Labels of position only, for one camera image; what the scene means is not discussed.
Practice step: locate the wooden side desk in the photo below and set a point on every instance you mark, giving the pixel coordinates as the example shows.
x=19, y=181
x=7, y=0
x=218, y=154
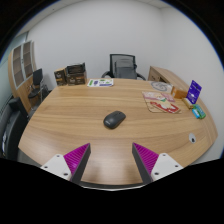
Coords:
x=163, y=74

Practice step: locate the grey backpack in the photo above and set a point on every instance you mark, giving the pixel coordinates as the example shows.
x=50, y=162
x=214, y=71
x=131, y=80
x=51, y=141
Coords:
x=125, y=69

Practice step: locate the black leather armchair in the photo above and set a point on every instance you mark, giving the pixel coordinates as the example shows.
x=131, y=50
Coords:
x=11, y=130

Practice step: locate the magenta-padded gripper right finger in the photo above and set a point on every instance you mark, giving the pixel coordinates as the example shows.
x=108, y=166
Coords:
x=163, y=165

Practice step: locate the beige and red printed mouse pad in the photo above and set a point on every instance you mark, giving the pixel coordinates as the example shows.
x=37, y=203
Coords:
x=160, y=101

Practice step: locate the green small box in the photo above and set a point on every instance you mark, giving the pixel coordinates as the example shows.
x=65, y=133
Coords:
x=200, y=110

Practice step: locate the large brown cardboard box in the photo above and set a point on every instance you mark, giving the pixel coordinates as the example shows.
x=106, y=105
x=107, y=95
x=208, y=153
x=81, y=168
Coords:
x=76, y=80

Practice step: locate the wooden shelf unit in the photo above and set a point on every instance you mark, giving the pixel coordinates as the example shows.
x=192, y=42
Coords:
x=20, y=71

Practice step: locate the black computer mouse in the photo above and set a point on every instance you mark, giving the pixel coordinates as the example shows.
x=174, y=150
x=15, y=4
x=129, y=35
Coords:
x=114, y=119

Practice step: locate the yellow small box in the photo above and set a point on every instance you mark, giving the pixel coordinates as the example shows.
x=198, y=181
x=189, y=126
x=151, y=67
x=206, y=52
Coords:
x=187, y=103

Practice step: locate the purple card package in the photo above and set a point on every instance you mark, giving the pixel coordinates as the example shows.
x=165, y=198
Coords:
x=194, y=91

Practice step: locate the orange cardboard box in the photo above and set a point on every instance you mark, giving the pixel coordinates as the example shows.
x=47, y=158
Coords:
x=178, y=93

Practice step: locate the black visitor chair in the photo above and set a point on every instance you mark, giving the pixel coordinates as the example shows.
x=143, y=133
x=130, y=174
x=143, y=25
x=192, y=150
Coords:
x=37, y=78

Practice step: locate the blue small box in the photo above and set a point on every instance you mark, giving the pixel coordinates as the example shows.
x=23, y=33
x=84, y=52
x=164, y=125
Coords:
x=195, y=114

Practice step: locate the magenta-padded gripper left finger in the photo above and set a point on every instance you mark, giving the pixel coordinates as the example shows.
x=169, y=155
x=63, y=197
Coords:
x=60, y=165

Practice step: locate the black box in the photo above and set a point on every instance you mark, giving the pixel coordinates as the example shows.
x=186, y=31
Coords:
x=75, y=68

